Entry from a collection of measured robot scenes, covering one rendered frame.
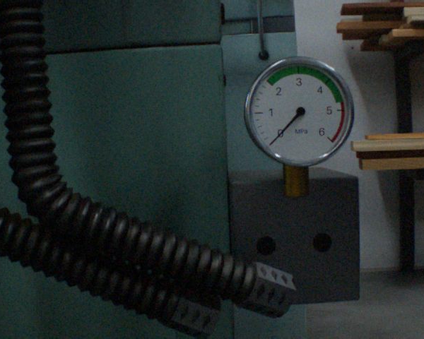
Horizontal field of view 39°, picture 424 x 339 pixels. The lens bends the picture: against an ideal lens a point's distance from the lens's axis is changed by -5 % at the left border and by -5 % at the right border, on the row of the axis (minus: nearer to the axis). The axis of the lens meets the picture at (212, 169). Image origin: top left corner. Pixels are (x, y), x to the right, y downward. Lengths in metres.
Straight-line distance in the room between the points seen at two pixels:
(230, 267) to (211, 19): 0.18
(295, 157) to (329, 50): 2.50
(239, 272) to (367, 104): 2.54
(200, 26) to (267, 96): 0.09
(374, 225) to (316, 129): 2.52
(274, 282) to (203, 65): 0.16
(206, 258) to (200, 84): 0.14
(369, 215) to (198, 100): 2.48
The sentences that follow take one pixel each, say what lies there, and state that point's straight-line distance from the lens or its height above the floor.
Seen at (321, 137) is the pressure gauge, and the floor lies 0.64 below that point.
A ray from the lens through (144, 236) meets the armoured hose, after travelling 0.30.
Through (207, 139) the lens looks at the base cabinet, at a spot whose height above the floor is 0.65.
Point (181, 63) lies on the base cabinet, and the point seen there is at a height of 0.70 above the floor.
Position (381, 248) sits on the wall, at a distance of 2.89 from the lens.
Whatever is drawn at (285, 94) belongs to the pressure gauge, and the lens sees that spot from 0.35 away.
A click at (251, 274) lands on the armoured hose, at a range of 0.32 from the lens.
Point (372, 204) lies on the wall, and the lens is 2.86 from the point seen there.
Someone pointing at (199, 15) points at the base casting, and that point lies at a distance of 0.42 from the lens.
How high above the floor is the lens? 0.65
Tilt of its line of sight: 3 degrees down
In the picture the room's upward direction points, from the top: 2 degrees counter-clockwise
